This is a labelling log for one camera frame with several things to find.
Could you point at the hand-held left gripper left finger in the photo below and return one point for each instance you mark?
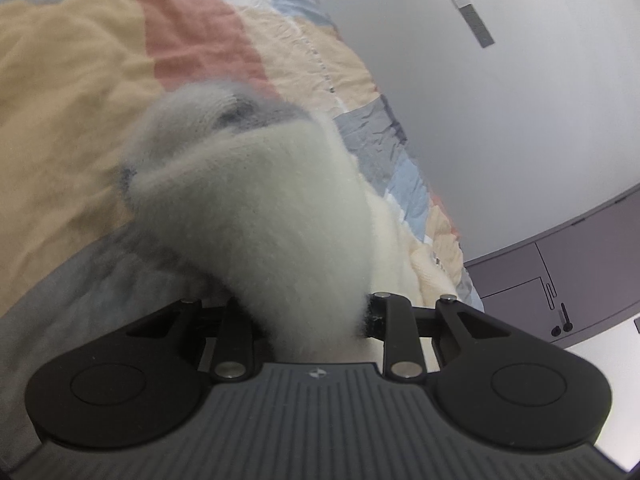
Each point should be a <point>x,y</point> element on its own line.
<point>232,330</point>

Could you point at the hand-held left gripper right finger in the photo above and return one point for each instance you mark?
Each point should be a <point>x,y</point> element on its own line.
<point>395,330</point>

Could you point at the cream sweater with blue stripes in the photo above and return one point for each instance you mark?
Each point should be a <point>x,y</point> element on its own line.
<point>260,215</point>

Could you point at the grey door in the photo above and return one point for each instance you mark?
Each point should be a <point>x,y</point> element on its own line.
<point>565,270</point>

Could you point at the patchwork checked quilt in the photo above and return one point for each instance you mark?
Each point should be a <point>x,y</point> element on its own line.
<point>100,110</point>

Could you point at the grey wall switch panel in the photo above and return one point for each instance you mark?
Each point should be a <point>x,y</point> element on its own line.
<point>472,19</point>

